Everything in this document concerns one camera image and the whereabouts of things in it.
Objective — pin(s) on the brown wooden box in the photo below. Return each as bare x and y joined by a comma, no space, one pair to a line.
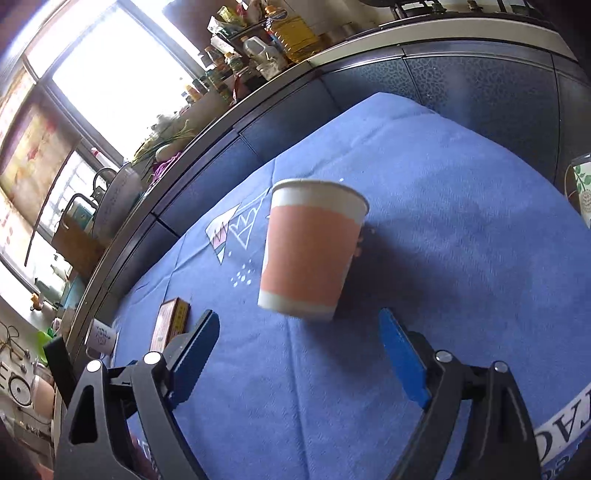
76,249

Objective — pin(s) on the white plastic jug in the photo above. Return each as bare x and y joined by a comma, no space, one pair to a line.
261,55

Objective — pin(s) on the green onions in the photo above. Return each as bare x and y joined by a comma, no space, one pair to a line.
161,143

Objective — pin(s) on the yellow cooking oil bottle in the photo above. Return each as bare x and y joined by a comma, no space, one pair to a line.
295,34

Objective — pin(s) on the dark patterned kitchen cabinet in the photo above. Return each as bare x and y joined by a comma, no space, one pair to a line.
461,83

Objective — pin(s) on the kitchen window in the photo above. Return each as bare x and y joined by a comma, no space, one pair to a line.
111,69

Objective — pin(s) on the pink and white paper cup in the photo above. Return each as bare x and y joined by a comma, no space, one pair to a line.
309,254

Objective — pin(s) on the black gas stove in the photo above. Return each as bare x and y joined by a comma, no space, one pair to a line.
461,7

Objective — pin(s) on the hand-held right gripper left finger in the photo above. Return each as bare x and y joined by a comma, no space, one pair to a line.
198,350

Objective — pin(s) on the white printed mug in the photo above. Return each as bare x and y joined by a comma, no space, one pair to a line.
101,337

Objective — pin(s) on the cluster of seasoning bottles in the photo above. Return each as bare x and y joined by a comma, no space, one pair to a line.
221,74

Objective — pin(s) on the blue tablecloth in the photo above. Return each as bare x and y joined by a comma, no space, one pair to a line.
461,221

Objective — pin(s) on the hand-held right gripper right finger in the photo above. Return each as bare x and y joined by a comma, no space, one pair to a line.
401,355

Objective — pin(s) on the white leaf print cup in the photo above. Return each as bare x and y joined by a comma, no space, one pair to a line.
581,184

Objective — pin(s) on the small brown box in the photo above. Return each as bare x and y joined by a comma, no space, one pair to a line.
168,323

